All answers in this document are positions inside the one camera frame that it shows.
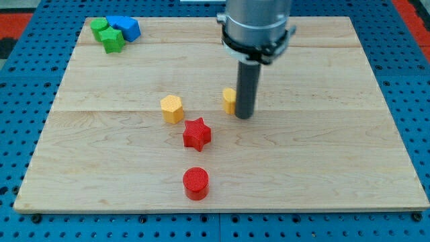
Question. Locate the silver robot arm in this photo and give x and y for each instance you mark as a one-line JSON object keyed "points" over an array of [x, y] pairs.
{"points": [[254, 31]]}

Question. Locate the yellow hexagon block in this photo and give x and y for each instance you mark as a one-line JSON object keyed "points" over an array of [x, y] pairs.
{"points": [[172, 109]]}

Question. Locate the red star block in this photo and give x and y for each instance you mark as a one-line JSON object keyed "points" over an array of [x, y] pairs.
{"points": [[196, 134]]}

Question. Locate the yellow block behind rod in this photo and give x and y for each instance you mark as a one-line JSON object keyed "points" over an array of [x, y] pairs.
{"points": [[229, 100]]}

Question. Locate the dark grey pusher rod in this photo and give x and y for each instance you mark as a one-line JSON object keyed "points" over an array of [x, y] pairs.
{"points": [[246, 89]]}

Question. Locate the red cylinder block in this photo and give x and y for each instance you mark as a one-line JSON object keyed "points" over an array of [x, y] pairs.
{"points": [[196, 183]]}

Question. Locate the wooden board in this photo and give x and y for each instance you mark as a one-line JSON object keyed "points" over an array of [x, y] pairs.
{"points": [[321, 138]]}

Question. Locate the blue block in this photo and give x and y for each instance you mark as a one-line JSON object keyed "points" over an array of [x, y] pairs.
{"points": [[128, 26]]}

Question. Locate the green star block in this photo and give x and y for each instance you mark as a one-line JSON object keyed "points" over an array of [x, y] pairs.
{"points": [[112, 40]]}

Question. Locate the green cylinder block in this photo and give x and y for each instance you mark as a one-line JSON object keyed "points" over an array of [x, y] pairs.
{"points": [[98, 25]]}

